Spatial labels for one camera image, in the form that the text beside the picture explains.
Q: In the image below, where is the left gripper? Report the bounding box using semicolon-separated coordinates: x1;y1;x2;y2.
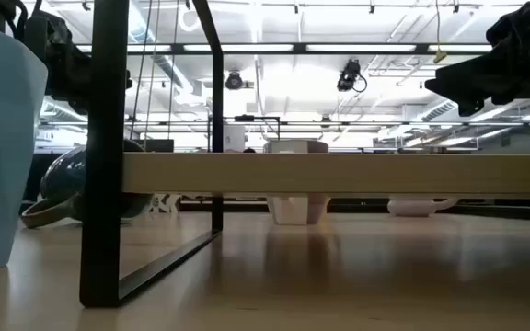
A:
24;8;134;116

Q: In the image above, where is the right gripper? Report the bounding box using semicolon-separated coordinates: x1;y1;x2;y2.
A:
424;0;530;118

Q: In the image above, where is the dark brown glazed mug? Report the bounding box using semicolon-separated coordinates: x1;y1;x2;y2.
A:
20;139;155;230

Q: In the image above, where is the pale pink ribbed mug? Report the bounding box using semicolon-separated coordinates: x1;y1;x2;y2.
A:
386;197;460;218

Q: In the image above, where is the black overhead light beam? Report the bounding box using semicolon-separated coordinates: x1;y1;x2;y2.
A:
75;42;495;57

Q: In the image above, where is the black monitor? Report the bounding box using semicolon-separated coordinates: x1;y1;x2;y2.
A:
144;138;175;154

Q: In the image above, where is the white box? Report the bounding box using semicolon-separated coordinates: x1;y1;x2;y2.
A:
223;124;247;153

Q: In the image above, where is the black tubular stand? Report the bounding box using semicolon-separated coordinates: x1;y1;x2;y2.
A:
207;114;281;153

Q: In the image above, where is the light blue plastic mug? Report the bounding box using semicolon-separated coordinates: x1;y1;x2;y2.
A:
0;17;49;280

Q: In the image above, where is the light wooden shelf board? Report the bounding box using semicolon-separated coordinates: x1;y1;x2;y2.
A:
121;152;530;195

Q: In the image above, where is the yellow hanging cord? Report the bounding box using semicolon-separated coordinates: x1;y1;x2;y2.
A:
432;0;448;64

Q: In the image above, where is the thin black overhead rail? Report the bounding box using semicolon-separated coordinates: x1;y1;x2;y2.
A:
39;120;530;128

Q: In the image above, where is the black metal shelf frame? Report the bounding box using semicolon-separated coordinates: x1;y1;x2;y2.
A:
79;0;225;309

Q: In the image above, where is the black hanging camera with cable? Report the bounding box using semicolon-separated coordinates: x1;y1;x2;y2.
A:
336;58;368;93

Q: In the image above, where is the black table rig frame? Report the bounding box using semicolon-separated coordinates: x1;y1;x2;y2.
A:
18;197;530;223

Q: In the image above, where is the purple striped mug white handle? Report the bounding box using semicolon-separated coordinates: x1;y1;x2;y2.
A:
263;139;331;226

